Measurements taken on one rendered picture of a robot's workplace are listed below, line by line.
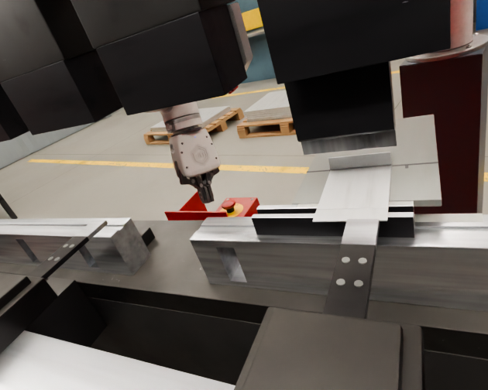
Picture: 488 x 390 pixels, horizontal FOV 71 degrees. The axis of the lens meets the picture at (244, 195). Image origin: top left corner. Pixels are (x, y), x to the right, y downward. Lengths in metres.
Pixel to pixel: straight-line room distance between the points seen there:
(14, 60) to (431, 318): 0.61
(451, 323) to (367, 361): 0.24
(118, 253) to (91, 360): 0.29
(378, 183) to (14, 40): 0.49
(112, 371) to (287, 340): 0.19
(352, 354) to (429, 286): 0.23
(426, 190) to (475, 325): 0.16
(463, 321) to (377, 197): 0.17
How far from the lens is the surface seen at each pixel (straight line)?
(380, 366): 0.25
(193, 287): 0.60
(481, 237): 0.44
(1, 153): 7.79
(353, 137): 0.39
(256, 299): 0.53
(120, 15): 0.41
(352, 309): 0.32
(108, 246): 0.68
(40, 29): 0.50
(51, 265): 0.60
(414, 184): 0.47
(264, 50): 6.46
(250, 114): 3.83
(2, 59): 0.58
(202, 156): 0.80
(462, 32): 1.05
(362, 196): 0.46
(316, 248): 0.45
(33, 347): 0.50
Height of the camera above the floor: 1.25
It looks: 28 degrees down
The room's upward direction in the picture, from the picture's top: 19 degrees counter-clockwise
